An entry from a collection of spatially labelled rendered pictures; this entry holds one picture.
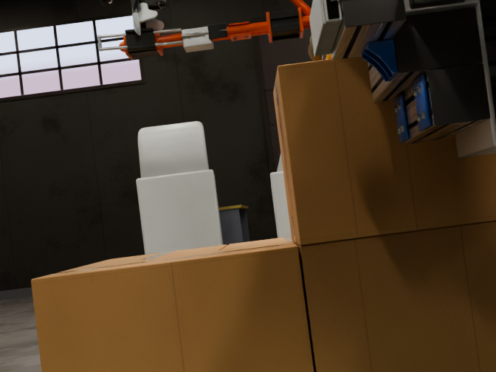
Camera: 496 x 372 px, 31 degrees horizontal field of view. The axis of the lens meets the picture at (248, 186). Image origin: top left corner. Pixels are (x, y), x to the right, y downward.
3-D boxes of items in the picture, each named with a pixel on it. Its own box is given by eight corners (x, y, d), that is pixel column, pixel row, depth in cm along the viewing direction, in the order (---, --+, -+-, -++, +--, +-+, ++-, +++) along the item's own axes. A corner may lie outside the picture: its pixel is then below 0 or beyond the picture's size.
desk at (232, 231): (180, 289, 922) (170, 213, 925) (195, 280, 1064) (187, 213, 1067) (250, 280, 918) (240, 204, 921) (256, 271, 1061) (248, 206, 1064)
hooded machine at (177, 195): (227, 291, 811) (206, 114, 818) (145, 302, 813) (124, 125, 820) (232, 285, 894) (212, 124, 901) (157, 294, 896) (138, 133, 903)
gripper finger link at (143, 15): (156, 23, 208) (156, -3, 214) (131, 26, 208) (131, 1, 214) (159, 33, 210) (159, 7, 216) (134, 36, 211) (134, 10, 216)
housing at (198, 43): (214, 49, 221) (212, 31, 222) (212, 43, 215) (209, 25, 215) (186, 52, 222) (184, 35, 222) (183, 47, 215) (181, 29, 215)
